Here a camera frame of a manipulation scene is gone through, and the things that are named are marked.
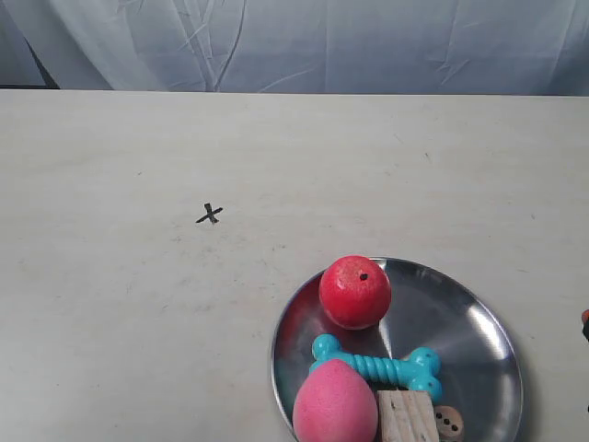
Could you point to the large round metal plate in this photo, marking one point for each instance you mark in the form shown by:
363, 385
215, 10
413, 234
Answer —
480, 371

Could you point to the wooden die black dots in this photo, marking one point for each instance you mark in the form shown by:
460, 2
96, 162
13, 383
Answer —
449, 423

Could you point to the teal rubber bone toy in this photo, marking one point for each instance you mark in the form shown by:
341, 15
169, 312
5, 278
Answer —
416, 372

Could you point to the light wooden block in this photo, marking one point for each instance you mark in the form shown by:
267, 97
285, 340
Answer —
406, 416

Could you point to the red toy apple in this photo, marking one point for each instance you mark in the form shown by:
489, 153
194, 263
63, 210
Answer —
355, 292

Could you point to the pink foam egg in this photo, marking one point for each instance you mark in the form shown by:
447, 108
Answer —
335, 404

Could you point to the white wrinkled backdrop cloth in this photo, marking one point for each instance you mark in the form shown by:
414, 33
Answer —
338, 47

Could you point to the black cross mark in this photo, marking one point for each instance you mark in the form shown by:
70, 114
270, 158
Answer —
210, 214

